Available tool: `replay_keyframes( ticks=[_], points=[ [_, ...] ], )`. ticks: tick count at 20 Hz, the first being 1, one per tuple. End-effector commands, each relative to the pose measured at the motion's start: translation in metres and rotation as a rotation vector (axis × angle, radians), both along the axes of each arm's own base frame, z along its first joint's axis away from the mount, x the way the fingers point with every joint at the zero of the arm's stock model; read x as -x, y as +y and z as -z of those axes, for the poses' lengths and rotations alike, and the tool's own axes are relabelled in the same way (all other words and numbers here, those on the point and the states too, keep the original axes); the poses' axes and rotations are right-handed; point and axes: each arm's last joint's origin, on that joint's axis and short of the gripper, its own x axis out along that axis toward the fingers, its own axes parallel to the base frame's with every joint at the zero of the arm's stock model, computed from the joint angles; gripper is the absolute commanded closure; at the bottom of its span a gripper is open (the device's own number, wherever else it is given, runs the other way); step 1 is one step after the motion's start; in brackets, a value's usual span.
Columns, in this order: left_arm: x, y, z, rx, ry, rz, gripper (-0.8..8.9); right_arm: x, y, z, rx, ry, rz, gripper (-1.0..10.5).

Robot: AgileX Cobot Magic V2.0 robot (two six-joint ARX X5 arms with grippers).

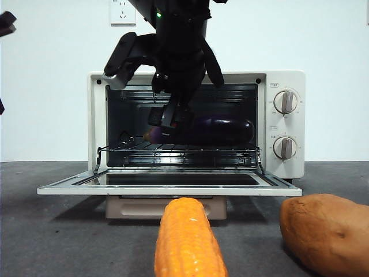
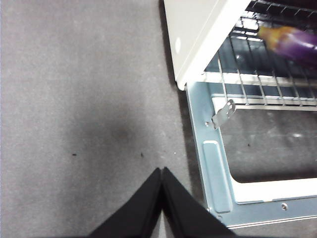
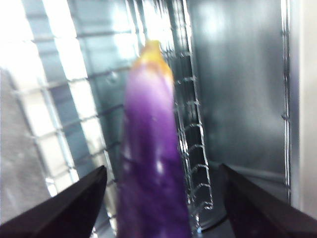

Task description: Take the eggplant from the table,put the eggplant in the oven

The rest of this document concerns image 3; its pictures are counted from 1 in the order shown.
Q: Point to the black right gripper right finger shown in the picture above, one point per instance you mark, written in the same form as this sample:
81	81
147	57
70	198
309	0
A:
262	213

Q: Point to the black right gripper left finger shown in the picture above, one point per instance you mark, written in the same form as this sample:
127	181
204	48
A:
59	210

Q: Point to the purple eggplant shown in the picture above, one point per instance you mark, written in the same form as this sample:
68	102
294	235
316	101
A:
151	148

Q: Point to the cream Toshiba toaster oven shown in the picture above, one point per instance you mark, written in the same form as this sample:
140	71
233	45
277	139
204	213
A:
237	99

